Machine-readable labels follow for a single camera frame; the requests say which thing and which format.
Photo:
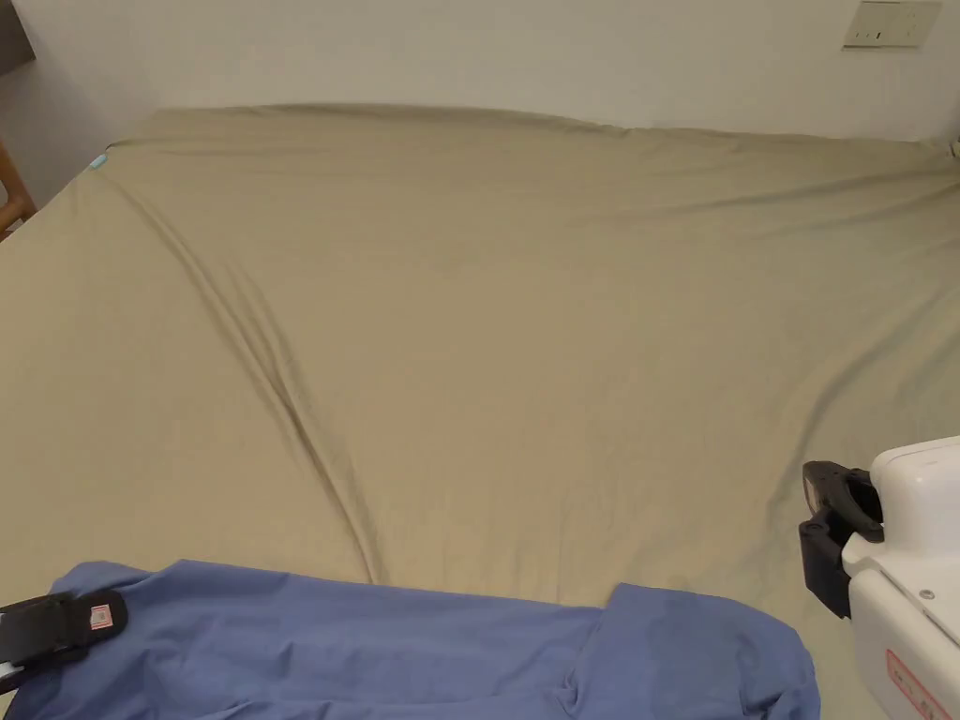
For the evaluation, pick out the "blue shirt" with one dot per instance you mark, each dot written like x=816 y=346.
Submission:
x=337 y=652

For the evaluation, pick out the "white wall socket plate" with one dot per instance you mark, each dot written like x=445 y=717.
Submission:
x=892 y=24

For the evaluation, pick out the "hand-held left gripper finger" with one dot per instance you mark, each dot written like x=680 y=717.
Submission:
x=30 y=666
x=67 y=619

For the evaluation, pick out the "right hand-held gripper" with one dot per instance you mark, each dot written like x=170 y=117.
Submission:
x=907 y=570

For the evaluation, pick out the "bed with beige sheet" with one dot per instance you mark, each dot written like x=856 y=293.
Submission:
x=480 y=337

